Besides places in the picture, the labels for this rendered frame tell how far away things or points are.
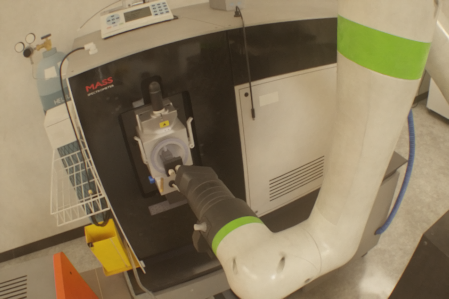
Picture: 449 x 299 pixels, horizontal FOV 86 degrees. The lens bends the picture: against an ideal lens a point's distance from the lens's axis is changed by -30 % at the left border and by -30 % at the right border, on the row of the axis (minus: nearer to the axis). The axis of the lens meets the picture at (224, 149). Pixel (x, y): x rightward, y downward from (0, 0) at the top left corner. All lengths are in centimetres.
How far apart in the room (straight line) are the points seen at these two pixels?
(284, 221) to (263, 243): 74
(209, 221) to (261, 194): 54
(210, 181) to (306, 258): 24
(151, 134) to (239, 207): 30
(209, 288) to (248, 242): 73
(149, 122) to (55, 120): 46
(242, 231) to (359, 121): 24
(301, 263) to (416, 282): 36
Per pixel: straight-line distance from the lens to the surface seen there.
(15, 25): 189
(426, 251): 66
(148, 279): 109
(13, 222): 246
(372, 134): 36
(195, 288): 115
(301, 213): 121
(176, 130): 72
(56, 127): 109
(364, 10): 31
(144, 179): 87
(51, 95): 154
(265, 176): 101
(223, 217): 50
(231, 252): 46
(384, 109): 34
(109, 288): 115
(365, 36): 32
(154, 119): 71
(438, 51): 54
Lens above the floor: 160
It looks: 33 degrees down
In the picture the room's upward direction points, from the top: 8 degrees counter-clockwise
